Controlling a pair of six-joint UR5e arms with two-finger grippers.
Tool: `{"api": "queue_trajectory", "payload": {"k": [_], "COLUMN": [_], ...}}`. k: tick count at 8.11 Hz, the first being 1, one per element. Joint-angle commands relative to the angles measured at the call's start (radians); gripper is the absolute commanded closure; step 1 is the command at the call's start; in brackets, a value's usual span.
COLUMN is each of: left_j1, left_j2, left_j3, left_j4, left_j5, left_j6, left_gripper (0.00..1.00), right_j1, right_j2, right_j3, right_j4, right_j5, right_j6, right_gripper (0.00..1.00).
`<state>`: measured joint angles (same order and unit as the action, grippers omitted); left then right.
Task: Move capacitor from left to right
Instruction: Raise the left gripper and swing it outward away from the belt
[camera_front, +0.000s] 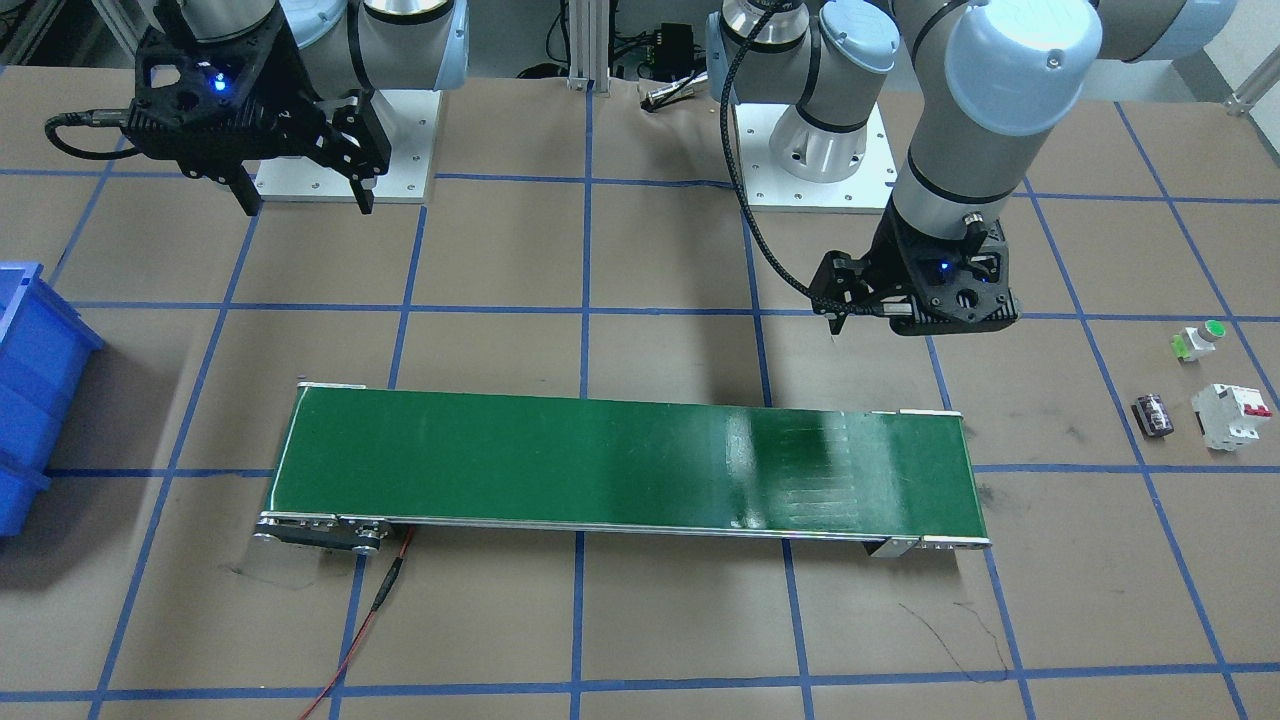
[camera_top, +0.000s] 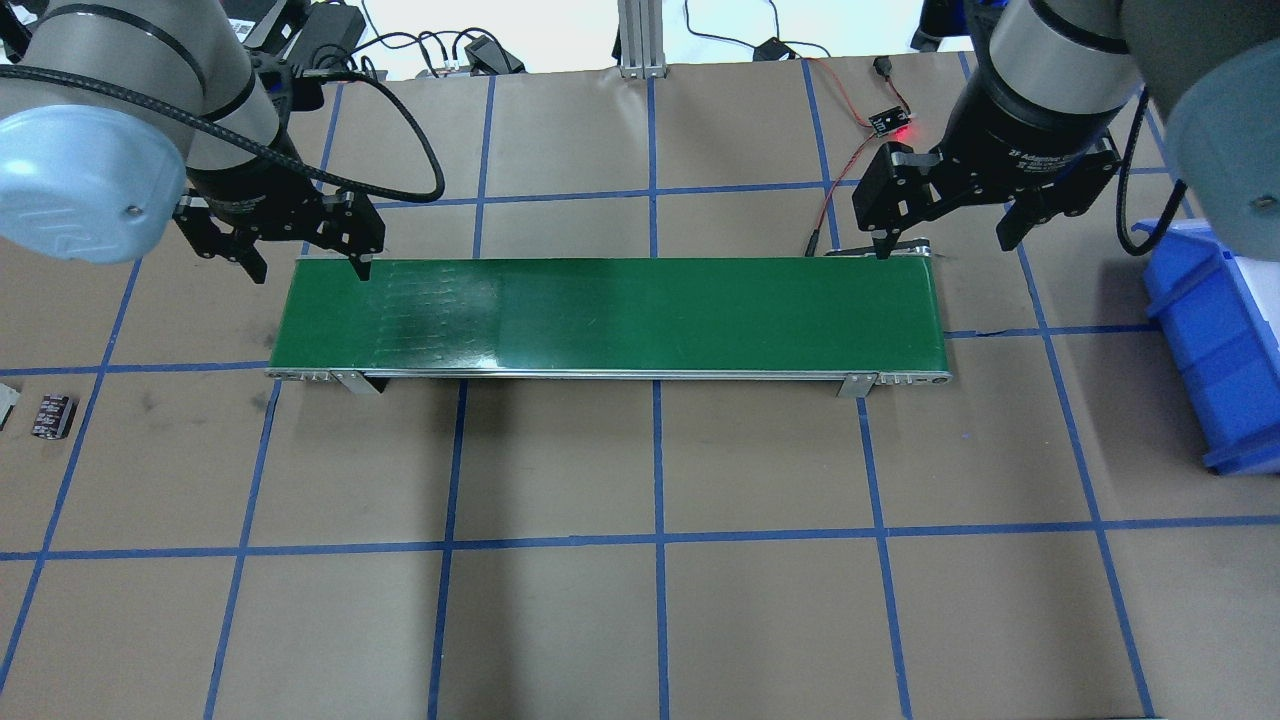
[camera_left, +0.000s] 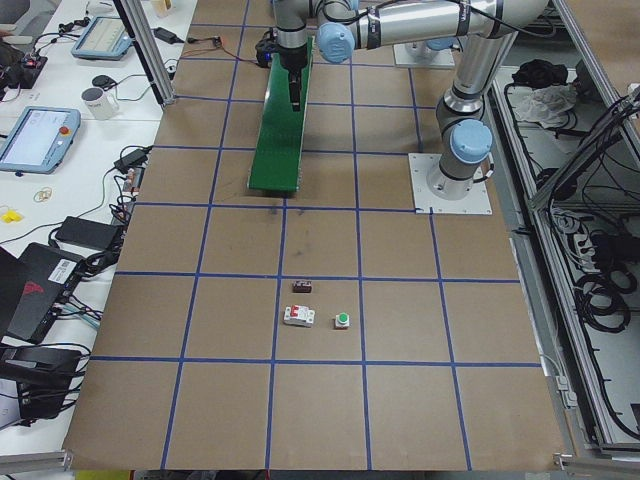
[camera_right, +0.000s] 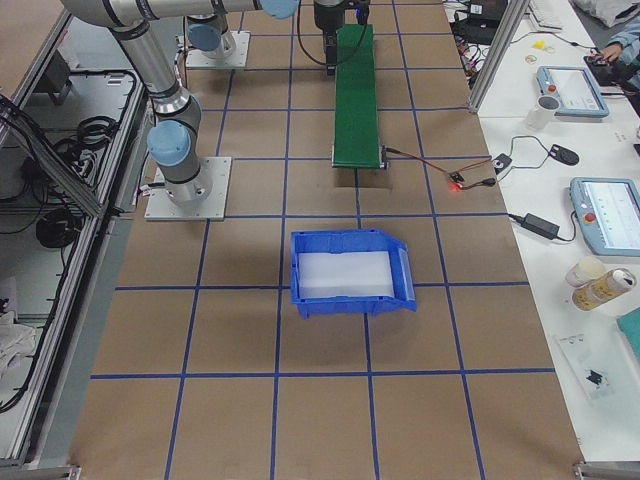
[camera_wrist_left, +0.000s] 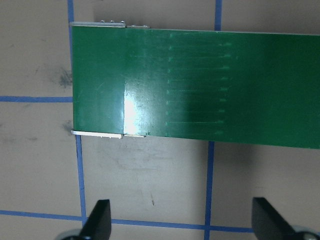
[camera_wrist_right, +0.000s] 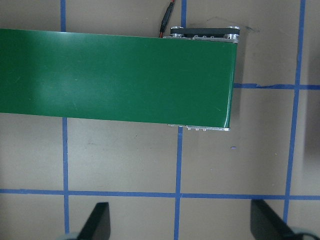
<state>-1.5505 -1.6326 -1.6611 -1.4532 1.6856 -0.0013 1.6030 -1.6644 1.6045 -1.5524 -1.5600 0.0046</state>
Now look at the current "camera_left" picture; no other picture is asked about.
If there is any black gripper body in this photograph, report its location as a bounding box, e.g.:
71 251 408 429
278 45 306 83

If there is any dark red capacitor block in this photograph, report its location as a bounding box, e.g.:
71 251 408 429
291 280 313 294

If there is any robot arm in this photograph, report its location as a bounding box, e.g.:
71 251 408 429
273 0 360 111
273 1 546 200

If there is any green conveyor belt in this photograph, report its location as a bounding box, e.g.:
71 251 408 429
248 31 312 192

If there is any black power adapter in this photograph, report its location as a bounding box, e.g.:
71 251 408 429
152 27 184 45

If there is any black round puck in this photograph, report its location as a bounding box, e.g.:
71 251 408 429
92 75 117 91

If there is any far teach pendant tablet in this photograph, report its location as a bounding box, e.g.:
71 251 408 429
71 16 132 61

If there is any teach pendant tablet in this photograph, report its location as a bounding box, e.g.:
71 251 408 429
71 16 132 61
1 106 81 174

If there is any white mug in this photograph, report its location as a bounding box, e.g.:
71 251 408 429
81 87 119 120

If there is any white red circuit breaker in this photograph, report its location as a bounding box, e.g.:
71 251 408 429
283 304 315 328

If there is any green push button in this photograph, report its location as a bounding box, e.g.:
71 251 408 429
334 312 350 330

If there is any near teach pendant tablet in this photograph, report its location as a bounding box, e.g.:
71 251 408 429
1 106 81 174

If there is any black laptop with red logo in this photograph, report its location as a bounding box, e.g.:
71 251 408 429
1 242 84 344

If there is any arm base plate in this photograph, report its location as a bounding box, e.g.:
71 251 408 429
408 153 492 215
393 39 455 70

